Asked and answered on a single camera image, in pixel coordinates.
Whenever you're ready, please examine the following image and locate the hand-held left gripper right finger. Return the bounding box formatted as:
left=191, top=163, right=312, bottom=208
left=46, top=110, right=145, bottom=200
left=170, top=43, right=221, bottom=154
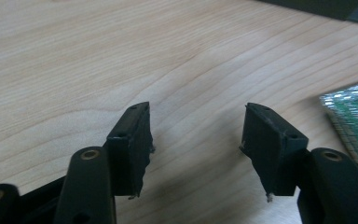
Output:
left=239, top=102, right=310, bottom=198

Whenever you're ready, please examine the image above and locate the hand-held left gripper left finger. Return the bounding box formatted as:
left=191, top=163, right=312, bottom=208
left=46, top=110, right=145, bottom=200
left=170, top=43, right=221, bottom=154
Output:
left=104, top=101, right=156, bottom=199

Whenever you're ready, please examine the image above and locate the green shiny textured pad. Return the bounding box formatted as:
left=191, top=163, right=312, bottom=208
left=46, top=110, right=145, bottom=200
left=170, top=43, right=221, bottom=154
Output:
left=319, top=78, right=358, bottom=188

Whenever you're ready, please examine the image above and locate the dark panel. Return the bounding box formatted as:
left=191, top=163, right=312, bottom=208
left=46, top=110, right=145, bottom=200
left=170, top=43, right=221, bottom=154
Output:
left=255, top=0, right=358, bottom=21

